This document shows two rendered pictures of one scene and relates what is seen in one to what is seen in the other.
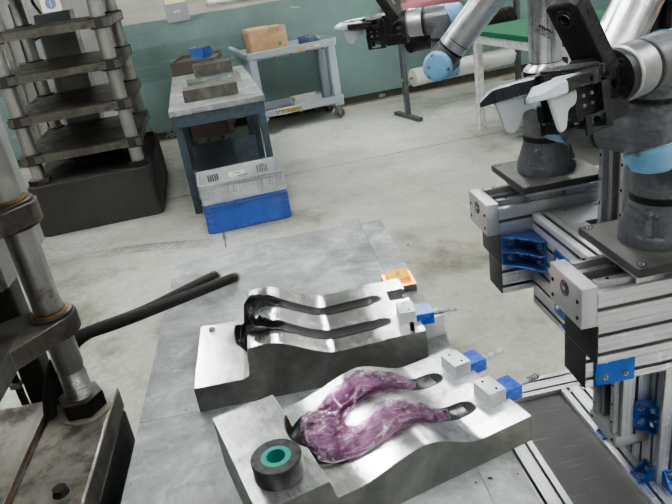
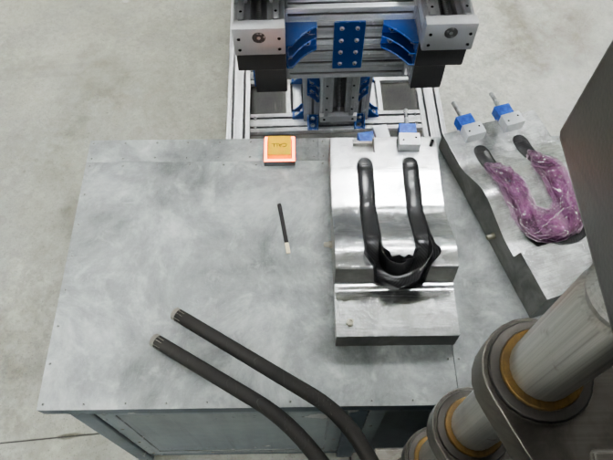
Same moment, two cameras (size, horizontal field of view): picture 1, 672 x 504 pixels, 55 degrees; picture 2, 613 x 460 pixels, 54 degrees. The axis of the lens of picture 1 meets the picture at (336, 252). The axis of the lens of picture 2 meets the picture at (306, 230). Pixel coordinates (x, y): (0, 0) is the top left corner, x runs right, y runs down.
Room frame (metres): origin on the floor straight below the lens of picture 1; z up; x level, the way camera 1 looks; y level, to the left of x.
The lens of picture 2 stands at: (1.42, 0.78, 2.08)
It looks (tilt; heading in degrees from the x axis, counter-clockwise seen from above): 61 degrees down; 273
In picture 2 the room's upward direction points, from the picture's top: straight up
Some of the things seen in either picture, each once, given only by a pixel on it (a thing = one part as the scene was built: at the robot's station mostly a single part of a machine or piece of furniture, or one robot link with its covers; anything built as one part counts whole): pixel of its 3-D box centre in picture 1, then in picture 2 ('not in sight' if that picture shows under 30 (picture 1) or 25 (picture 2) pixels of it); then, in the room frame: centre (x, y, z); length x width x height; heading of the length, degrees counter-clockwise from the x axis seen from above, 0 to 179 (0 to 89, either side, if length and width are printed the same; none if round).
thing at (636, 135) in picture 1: (642, 130); not in sight; (0.90, -0.47, 1.33); 0.11 x 0.08 x 0.11; 31
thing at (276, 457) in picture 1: (277, 464); not in sight; (0.79, 0.14, 0.93); 0.08 x 0.08 x 0.04
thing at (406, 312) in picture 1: (427, 313); (407, 130); (1.23, -0.18, 0.89); 0.13 x 0.05 x 0.05; 92
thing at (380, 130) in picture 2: (423, 314); (362, 141); (1.33, -0.18, 0.83); 0.13 x 0.05 x 0.05; 14
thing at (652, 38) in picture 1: (658, 62); not in sight; (0.89, -0.48, 1.43); 0.11 x 0.08 x 0.09; 121
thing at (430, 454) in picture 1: (371, 429); (535, 200); (0.92, -0.01, 0.86); 0.50 x 0.26 x 0.11; 111
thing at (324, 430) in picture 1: (368, 407); (538, 190); (0.93, -0.01, 0.90); 0.26 x 0.18 x 0.08; 111
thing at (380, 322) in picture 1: (309, 313); (396, 214); (1.27, 0.08, 0.92); 0.35 x 0.16 x 0.09; 94
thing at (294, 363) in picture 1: (305, 331); (389, 230); (1.27, 0.10, 0.87); 0.50 x 0.26 x 0.14; 94
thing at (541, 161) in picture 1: (545, 150); not in sight; (1.63, -0.59, 1.09); 0.15 x 0.15 x 0.10
